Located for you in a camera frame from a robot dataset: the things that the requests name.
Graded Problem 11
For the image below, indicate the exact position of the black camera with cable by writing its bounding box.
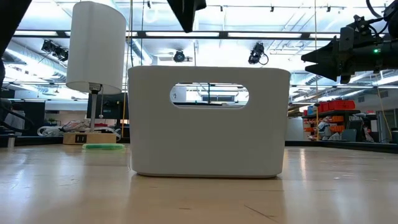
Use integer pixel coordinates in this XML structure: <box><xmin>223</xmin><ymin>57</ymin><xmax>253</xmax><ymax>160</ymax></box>
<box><xmin>248</xmin><ymin>42</ymin><xmax>269</xmax><ymax>67</ymax></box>

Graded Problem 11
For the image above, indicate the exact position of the black ceiling camera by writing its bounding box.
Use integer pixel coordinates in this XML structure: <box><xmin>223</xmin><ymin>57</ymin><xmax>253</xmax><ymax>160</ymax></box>
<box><xmin>173</xmin><ymin>49</ymin><xmax>186</xmax><ymax>63</ymax></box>

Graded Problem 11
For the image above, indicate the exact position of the person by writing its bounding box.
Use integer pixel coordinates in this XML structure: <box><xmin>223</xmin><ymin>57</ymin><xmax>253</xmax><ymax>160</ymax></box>
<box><xmin>2</xmin><ymin>101</ymin><xmax>26</xmax><ymax>137</ymax></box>

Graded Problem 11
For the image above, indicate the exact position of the light grey plastic bin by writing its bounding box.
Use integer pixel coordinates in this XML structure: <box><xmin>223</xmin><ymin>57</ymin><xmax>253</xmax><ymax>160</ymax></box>
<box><xmin>127</xmin><ymin>65</ymin><xmax>292</xmax><ymax>179</ymax></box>

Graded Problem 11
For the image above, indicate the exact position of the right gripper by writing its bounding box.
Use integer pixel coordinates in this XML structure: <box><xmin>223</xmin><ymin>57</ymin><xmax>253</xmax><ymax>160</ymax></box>
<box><xmin>300</xmin><ymin>26</ymin><xmax>388</xmax><ymax>85</ymax></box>

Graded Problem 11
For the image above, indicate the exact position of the large black monitor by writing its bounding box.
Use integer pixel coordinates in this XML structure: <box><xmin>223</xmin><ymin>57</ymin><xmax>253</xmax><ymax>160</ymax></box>
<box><xmin>86</xmin><ymin>92</ymin><xmax>130</xmax><ymax>121</ymax></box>

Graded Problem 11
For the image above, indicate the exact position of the white cable bundle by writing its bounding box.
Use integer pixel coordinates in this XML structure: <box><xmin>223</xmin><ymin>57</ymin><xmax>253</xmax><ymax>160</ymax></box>
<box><xmin>37</xmin><ymin>119</ymin><xmax>122</xmax><ymax>138</ymax></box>

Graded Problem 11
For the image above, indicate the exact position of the green marker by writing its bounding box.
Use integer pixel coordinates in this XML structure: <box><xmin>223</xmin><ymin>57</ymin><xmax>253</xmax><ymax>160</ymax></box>
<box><xmin>81</xmin><ymin>142</ymin><xmax>126</xmax><ymax>151</ymax></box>

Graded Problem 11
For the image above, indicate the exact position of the wire shelf with red bins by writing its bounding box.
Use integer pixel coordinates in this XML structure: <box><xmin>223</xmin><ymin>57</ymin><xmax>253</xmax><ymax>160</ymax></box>
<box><xmin>302</xmin><ymin>99</ymin><xmax>361</xmax><ymax>142</ymax></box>

